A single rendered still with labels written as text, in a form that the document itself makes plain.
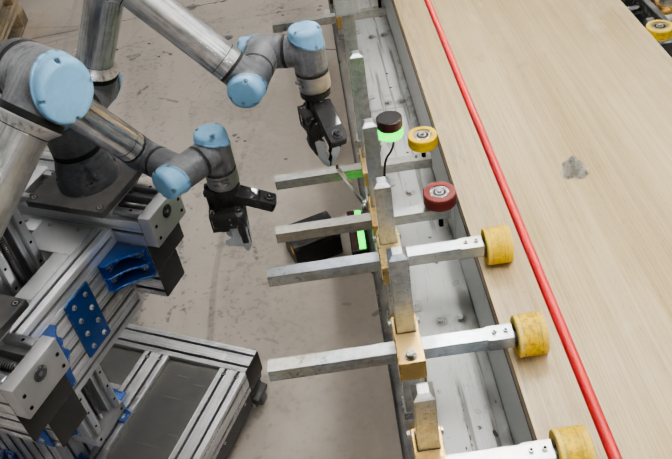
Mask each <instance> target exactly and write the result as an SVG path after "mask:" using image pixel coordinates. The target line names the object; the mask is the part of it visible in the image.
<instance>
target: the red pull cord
mask: <svg viewBox="0 0 672 459"><path fill-rule="evenodd" d="M424 2H425V4H426V7H427V9H428V12H429V14H430V17H431V19H432V22H433V24H434V27H435V29H436V32H437V34H438V37H439V39H440V42H441V44H442V47H443V49H444V52H445V54H446V57H447V59H448V61H449V64H450V66H451V69H452V71H453V74H454V76H455V79H456V81H457V84H458V86H459V89H460V91H461V94H462V96H463V99H464V101H465V104H466V106H467V109H468V111H469V114H470V116H471V119H472V121H473V124H474V126H475V129H476V131H477V134H478V136H479V139H480V141H481V144H482V146H483V149H484V151H485V154H486V156H487V159H488V161H489V164H490V166H491V169H492V171H493V174H494V176H495V179H496V181H497V184H498V186H499V188H500V191H501V193H502V196H503V198H504V201H505V203H506V206H507V208H508V211H509V213H510V216H511V218H512V221H513V223H514V226H515V228H516V231H517V233H518V236H519V238H520V241H521V243H522V246H523V248H524V251H525V253H526V256H527V258H528V261H529V263H530V266H531V268H532V271H533V273H534V276H535V278H536V281H537V283H538V286H539V288H540V291H541V293H542V296H543V298H544V301H545V303H546V306H547V308H548V311H549V313H550V316H551V318H552V320H553V323H554V325H555V328H556V330H557V333H558V335H559V338H560V340H561V343H562V345H563V348H564V350H565V353H566V355H567V358H568V360H569V363H570V365H571V368H572V370H573V373H574V375H575V378H576V380H577V383H578V385H579V388H580V390H581V393H582V395H583V398H584V400H585V403H586V405H587V408H588V410H589V413H590V415H591V418H592V420H593V423H594V425H595V428H596V430H597V433H598V435H599V438H600V440H601V443H602V445H603V448H604V450H605V452H606V455H607V457H608V459H622V456H621V454H620V452H619V449H618V447H617V444H616V442H615V440H614V437H613V435H612V432H611V430H610V428H609V425H608V423H607V420H606V418H605V416H604V413H603V411H602V408H601V406H600V404H599V401H598V399H597V397H596V394H595V392H594V389H593V387H592V385H591V382H590V380H589V377H588V375H587V373H586V370H585V368H584V365H583V363H582V361H581V358H580V356H579V354H578V351H577V349H576V346H575V344H574V342H573V339H572V337H571V334H570V332H569V330H568V327H567V325H566V322H565V320H564V318H563V315H562V313H561V311H560V308H559V306H558V303H557V301H556V299H555V296H554V294H553V291H552V289H551V287H550V284H549V282H548V279H547V277H546V275H545V272H544V270H543V267H542V265H541V263H540V260H539V258H538V256H537V253H536V251H535V248H534V246H533V244H532V241H531V239H530V236H529V234H528V232H527V229H526V227H525V224H524V222H523V220H522V217H521V215H520V213H519V210H518V208H517V205H516V203H515V201H514V198H513V196H512V193H511V191H510V189H509V186H508V184H507V181H506V179H505V177H504V174H503V172H502V169H501V167H500V165H499V162H498V160H497V158H496V155H495V153H494V150H493V148H492V146H491V143H490V141H489V138H488V136H487V134H486V131H485V129H484V126H483V124H482V122H481V119H480V117H479V115H478V112H477V110H476V107H475V105H474V103H473V100H472V98H471V95H470V93H469V91H468V88H467V86H466V83H465V81H464V79H463V76H462V74H461V72H460V69H459V67H458V64H457V62H456V60H455V57H454V55H453V52H452V50H451V48H450V45H449V43H448V40H447V38H446V36H445V33H444V31H443V28H442V26H441V24H440V21H439V19H438V17H437V14H436V12H435V9H434V7H433V5H432V2H431V0H424Z"/></svg>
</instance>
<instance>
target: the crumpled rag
mask: <svg viewBox="0 0 672 459"><path fill-rule="evenodd" d="M561 165H562V167H563V169H562V170H561V171H560V172H559V175H560V176H561V177H563V178H565V179H569V180H570V179H571V178H574V177H577V178H579V179H582V180H583V179H584V178H585V176H587V175H588V174H589V171H588V169H587V168H585V167H584V166H583V165H584V164H583V162H582V161H580V160H579V159H577V158H576V157H575V156H573V155H571V156H570V157H569V158H568V159H567V160H565V161H564V162H563V163H562V164H561Z"/></svg>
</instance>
